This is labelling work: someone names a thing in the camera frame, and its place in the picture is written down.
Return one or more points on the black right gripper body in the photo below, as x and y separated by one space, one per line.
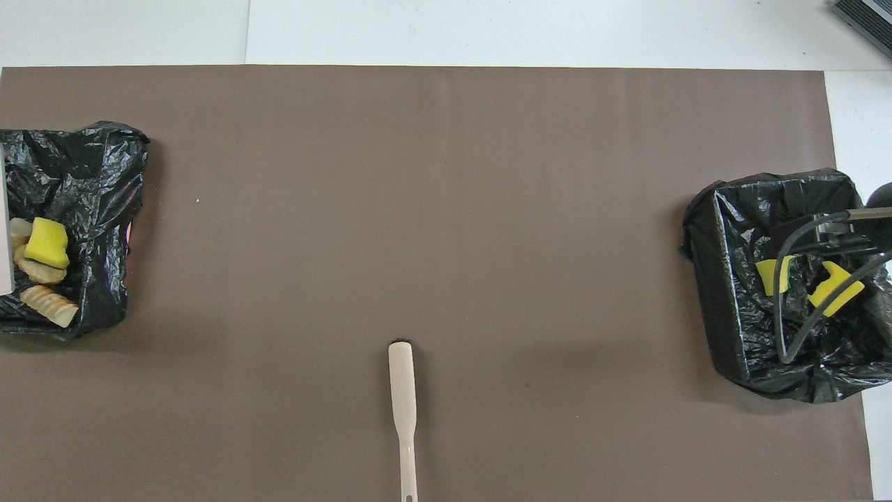
822 237

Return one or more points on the notched yellow sponge piece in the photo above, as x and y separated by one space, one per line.
840 293

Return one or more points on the small yellow sponge wedge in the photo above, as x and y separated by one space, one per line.
768 275

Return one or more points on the beige brush black bristles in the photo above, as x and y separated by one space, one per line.
403 397

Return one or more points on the rounded yellow sponge piece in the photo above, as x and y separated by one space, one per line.
47 242

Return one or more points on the striped orange toy croissant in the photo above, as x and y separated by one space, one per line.
38 273
49 305

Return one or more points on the pale foam chunk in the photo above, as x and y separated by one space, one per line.
19 229

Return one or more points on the beige plastic dustpan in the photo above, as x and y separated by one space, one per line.
5 237

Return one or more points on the open bin black liner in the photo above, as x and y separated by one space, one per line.
732 279

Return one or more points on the black ribbed device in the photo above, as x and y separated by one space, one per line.
867 17

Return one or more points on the brown paper table mat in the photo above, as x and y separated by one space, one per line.
488 174

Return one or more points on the crumpled black plastic bag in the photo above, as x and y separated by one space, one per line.
83 174

